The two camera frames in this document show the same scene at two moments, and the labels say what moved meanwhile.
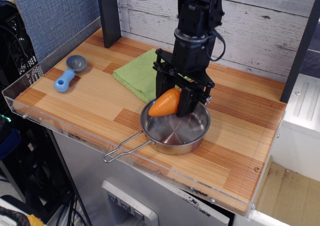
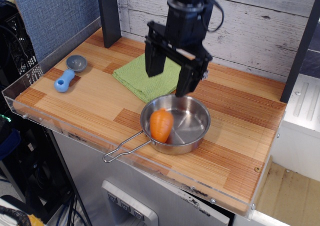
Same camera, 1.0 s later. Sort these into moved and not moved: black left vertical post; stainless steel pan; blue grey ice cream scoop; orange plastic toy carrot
Moved: orange plastic toy carrot
Not moved: black left vertical post; blue grey ice cream scoop; stainless steel pan
